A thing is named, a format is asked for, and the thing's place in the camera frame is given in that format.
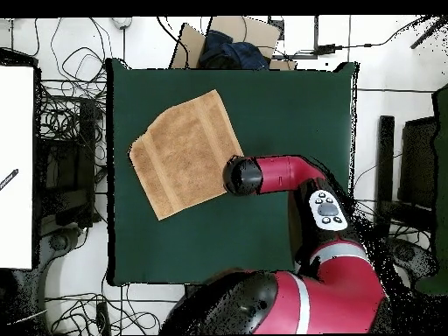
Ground orange terry towel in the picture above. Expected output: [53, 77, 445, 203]
[128, 88, 245, 221]

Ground dark green table cloth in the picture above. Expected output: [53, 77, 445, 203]
[106, 58, 360, 287]

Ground blue jeans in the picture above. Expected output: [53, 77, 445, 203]
[198, 29, 271, 70]

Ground brown cardboard box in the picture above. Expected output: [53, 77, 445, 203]
[168, 15, 298, 71]

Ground black equipment rack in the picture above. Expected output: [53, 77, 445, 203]
[36, 98, 99, 228]

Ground black power adapter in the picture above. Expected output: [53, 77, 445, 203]
[316, 43, 345, 56]

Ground black stand base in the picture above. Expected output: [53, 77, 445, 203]
[38, 226, 85, 277]
[384, 235, 440, 281]

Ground black power strip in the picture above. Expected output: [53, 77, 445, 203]
[94, 301, 112, 335]

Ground white round device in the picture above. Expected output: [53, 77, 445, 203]
[111, 16, 135, 30]

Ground small dark strip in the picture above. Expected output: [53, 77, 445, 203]
[0, 168, 19, 192]

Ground white panel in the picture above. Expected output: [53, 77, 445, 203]
[0, 65, 35, 270]

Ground spare dark green cloth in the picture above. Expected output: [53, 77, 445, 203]
[414, 82, 448, 296]

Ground black tripod leg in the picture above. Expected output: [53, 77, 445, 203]
[409, 15, 448, 50]

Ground tangled black cables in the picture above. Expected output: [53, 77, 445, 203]
[33, 17, 113, 141]
[349, 153, 437, 281]
[45, 279, 183, 335]

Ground black upright post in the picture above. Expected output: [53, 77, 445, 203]
[373, 115, 396, 240]

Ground thin black metal frame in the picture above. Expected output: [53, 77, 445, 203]
[267, 15, 320, 60]

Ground thin black adapter cable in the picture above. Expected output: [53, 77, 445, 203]
[342, 16, 428, 49]

